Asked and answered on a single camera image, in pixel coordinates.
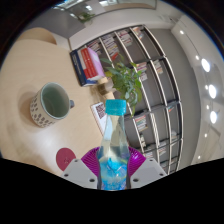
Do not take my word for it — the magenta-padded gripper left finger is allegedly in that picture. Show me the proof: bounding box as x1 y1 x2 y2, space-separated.
60 146 101 190

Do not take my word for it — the pink book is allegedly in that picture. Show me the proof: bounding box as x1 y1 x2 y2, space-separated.
87 47 105 81

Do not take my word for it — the patterned ceramic mug, green inside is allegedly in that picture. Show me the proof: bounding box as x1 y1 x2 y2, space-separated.
29 82 75 128

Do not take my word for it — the clear water bottle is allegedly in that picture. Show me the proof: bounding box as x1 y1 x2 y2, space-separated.
96 99 132 192

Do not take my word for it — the group of ceiling lights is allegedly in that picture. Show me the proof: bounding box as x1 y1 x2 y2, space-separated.
178 29 219 161

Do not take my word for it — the tan wooden chair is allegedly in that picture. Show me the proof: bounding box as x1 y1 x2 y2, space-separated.
16 27 58 46

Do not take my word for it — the green potted plant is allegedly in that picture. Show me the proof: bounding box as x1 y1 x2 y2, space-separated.
98 54 144 116

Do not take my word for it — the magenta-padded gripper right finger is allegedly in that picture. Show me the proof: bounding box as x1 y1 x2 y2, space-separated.
128 146 168 190

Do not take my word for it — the red book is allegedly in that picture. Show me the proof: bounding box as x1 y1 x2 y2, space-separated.
80 48 98 80

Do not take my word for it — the dark blue book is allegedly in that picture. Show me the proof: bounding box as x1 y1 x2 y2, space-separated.
69 49 98 88

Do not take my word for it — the grey bookshelf unit with books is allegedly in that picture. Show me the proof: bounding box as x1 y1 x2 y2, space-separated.
84 24 184 174

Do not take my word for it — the small potted plant by window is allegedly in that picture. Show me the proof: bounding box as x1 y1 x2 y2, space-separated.
78 11 96 23

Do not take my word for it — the flat round red coaster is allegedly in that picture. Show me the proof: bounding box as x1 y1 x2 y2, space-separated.
55 147 77 172

